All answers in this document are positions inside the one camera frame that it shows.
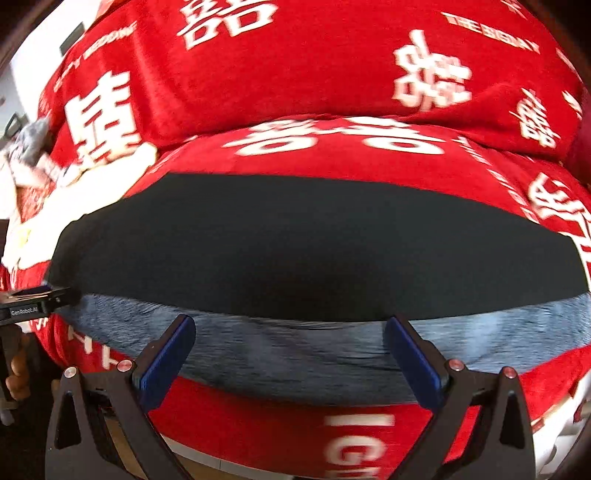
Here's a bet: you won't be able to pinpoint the red floral cloth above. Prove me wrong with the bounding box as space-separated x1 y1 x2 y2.
13 182 54 224

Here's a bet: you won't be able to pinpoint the pink clothes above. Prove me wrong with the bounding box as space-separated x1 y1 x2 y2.
0 150 63 188

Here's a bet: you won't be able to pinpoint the cream cloth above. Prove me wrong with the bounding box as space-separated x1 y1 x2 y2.
0 142 158 274

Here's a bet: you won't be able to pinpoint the grey cloth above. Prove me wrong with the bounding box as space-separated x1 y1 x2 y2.
8 116 52 164

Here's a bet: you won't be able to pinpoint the red printed sofa backrest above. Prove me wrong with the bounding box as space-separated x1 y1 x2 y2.
39 0 586 163

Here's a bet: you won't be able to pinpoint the black pants with grey lining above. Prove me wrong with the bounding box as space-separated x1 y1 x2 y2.
45 173 591 408

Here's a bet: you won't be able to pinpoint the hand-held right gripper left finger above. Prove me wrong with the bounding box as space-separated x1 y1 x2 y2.
45 314 197 480

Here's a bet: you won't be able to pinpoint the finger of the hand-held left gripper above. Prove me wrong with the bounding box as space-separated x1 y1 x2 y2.
11 284 83 309

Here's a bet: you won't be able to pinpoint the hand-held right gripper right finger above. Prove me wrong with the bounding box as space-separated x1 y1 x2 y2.
385 315 537 480

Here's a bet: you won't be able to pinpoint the person's left hand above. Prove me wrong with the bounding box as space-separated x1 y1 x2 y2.
4 344 29 402

